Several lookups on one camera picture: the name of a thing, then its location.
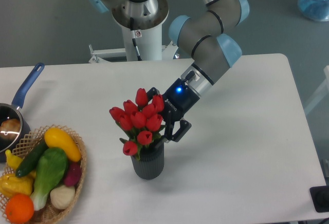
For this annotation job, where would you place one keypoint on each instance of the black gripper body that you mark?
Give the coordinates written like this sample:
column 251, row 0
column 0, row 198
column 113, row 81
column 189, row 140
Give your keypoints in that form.
column 178, row 99

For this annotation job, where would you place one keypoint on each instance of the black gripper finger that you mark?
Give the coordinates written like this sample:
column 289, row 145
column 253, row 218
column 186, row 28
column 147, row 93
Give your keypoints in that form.
column 169, row 135
column 152, row 92

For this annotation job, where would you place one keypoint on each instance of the red tulip bouquet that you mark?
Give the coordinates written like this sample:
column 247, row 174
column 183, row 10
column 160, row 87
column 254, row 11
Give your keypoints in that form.
column 141, row 121

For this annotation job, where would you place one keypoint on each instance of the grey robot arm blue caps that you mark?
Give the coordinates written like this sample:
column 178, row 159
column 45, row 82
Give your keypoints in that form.
column 203, row 39

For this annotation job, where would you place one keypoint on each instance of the dark grey ribbed vase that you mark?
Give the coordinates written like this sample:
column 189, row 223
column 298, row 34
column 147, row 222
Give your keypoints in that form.
column 150, row 163

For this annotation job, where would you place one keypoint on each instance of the yellow squash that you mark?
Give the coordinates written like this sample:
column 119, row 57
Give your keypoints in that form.
column 55, row 137

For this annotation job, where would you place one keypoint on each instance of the purple red radish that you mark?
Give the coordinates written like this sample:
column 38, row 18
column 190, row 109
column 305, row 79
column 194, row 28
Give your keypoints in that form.
column 73, row 174

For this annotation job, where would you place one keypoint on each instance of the green bok choy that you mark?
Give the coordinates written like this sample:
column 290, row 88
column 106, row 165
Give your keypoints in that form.
column 49, row 172

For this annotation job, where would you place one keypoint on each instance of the white garlic bulb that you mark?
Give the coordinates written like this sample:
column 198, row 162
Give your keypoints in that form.
column 62, row 196

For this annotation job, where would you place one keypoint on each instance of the dark green cucumber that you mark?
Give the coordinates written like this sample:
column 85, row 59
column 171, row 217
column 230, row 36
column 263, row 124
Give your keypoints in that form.
column 30, row 162

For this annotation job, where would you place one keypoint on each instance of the brown bread roll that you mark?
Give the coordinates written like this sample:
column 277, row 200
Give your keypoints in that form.
column 10, row 129

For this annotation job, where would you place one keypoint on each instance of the black device at edge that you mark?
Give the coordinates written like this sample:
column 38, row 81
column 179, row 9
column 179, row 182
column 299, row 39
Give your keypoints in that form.
column 319, row 196

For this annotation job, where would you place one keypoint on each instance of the small yellow banana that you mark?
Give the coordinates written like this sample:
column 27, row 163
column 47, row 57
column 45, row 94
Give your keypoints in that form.
column 12, row 162

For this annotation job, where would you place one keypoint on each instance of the yellow bumpy gourd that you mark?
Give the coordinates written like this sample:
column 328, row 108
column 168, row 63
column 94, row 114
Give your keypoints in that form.
column 11, row 185

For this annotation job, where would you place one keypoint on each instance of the orange fruit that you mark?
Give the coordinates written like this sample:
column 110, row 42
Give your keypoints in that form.
column 19, row 208

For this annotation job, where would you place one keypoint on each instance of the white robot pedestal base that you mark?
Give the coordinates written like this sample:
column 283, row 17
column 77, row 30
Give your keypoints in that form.
column 143, row 45

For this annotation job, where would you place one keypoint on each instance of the blue handled saucepan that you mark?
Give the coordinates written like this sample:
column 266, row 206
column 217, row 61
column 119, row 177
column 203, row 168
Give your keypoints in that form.
column 12, row 111

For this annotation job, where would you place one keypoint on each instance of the white frame at right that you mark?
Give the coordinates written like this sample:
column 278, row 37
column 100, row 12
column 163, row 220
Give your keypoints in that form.
column 318, row 94

